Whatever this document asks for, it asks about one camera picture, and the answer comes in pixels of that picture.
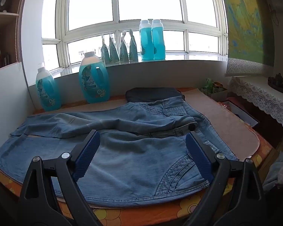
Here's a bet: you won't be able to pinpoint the pile of clothes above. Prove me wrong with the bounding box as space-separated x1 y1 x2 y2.
263 151 283 189

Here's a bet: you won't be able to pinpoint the green carton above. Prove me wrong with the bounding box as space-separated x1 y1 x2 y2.
201 78 214 93

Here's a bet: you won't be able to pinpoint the dark ship ornament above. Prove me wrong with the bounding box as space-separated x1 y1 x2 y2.
268 73 283 94

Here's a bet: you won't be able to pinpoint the large blue detergent bottle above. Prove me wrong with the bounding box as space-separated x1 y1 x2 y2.
78 51 110 104

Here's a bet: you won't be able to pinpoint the dark navy folded pants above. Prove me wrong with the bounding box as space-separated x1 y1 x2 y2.
125 87 185 103

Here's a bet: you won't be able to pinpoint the wall scroll painting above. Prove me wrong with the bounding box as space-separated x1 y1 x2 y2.
220 0 275 77

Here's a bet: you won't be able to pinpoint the white lace tablecloth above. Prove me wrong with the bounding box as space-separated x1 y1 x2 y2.
229 75 283 146

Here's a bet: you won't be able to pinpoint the blue denim pants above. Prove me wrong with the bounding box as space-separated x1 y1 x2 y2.
0 95 240 197

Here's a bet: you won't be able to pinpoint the tall blue detergent bottle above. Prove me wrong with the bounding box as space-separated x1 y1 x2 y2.
151 19 166 60
139 19 154 60

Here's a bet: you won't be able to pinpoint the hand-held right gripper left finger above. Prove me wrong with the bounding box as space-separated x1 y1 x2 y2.
17 129 104 226

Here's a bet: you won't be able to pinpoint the wooden shelf cabinet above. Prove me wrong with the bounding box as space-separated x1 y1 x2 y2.
0 0 30 73

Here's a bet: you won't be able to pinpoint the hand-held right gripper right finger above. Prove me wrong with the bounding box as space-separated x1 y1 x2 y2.
183 131 267 226

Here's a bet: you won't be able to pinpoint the beige fleece mat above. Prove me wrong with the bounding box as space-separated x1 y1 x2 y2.
180 88 260 163

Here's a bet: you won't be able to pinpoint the white window frame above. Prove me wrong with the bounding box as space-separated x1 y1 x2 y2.
41 0 229 72

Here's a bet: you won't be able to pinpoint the small blue detergent bottle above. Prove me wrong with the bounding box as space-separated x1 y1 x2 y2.
36 62 62 111

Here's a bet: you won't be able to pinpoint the white storage box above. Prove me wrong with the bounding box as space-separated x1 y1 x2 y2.
218 100 260 129

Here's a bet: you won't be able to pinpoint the cardboard box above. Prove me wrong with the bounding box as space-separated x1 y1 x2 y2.
206 88 228 102

